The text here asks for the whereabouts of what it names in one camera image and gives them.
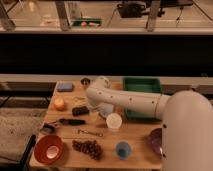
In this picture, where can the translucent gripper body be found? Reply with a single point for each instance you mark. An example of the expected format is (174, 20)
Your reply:
(93, 109)

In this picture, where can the black eraser block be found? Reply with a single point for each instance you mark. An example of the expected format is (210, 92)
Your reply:
(82, 110)

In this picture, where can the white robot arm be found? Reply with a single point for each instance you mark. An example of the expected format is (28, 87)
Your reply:
(187, 122)

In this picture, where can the white plastic cup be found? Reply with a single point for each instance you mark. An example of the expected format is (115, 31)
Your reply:
(114, 122)

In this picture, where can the small metal cup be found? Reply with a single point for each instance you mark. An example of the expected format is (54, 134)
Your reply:
(85, 82)

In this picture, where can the blue plastic cup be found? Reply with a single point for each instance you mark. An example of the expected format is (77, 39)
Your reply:
(123, 150)

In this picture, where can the light blue cloth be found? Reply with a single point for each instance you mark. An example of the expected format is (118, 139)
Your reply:
(105, 109)

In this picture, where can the orange fruit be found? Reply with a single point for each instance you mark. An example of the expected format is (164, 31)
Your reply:
(59, 104)

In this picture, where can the bunch of dark grapes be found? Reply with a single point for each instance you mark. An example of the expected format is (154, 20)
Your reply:
(91, 148)

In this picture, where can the blue sponge block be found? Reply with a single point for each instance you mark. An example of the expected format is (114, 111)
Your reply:
(64, 87)

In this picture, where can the green plastic tray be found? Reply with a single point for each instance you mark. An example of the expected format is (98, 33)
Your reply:
(150, 85)

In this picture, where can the red bowl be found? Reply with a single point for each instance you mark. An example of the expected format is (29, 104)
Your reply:
(48, 149)

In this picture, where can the purple bowl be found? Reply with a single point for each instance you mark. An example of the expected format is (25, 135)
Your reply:
(155, 140)

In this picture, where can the green box on shelf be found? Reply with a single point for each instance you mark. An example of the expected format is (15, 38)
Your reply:
(87, 22)

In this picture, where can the black handled scoop tool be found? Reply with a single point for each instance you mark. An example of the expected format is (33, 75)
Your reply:
(50, 128)

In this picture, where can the black camera device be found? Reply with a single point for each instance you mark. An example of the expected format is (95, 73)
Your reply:
(130, 10)

